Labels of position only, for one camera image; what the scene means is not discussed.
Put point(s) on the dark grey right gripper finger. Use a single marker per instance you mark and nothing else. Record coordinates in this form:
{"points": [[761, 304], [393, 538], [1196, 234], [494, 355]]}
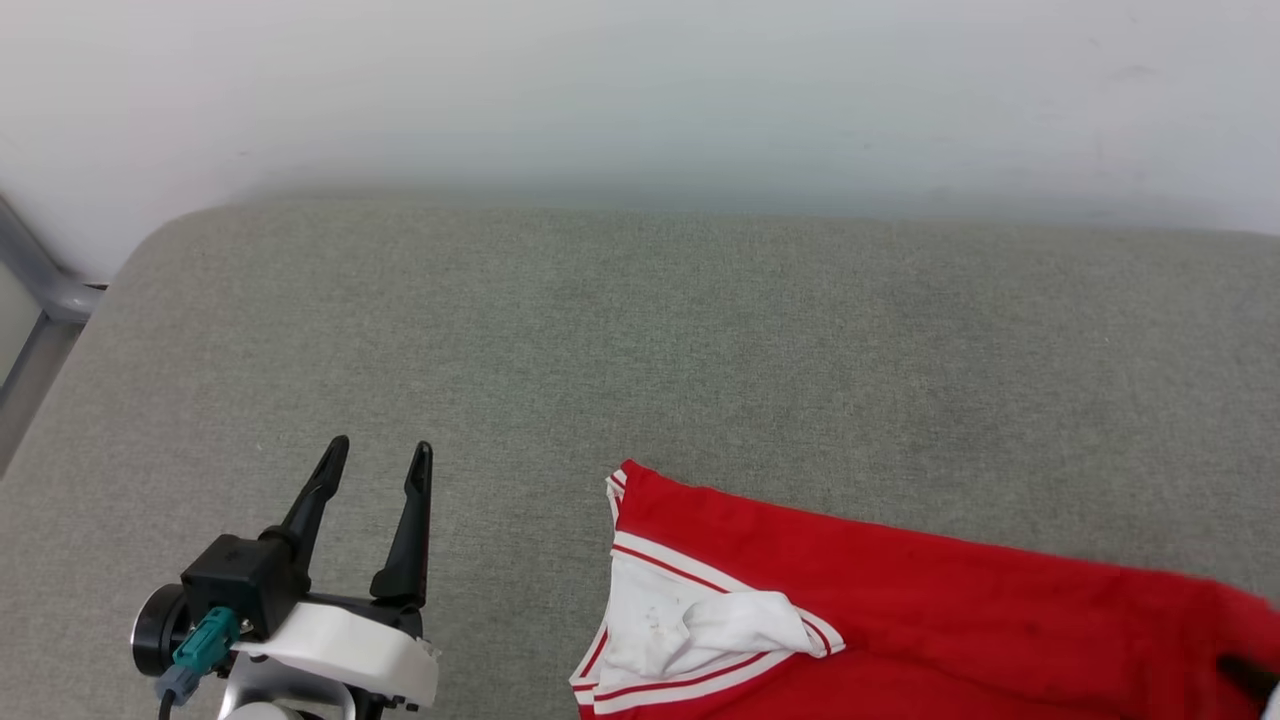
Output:
{"points": [[1248, 675]]}

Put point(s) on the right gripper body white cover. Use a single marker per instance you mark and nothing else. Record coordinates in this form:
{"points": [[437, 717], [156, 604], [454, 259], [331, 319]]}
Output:
{"points": [[1273, 705]]}

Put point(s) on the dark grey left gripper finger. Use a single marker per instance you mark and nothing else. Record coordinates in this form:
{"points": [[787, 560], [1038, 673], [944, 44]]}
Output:
{"points": [[410, 545], [315, 495]]}

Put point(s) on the grey fabric sofa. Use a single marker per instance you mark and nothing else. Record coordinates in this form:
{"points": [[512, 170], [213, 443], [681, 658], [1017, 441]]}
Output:
{"points": [[650, 350]]}

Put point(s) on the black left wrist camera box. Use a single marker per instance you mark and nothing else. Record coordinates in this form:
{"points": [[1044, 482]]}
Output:
{"points": [[240, 580]]}

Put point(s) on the grey metal frame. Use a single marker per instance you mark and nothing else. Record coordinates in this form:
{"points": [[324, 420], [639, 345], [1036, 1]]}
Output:
{"points": [[35, 270]]}

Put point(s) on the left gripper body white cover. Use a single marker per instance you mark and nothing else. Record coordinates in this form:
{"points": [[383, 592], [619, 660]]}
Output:
{"points": [[350, 650]]}

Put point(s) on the red white jersey shirt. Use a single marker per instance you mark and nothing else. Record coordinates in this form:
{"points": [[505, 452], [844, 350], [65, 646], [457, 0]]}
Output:
{"points": [[950, 630]]}

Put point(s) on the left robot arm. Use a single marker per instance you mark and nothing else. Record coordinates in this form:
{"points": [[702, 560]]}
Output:
{"points": [[280, 695]]}

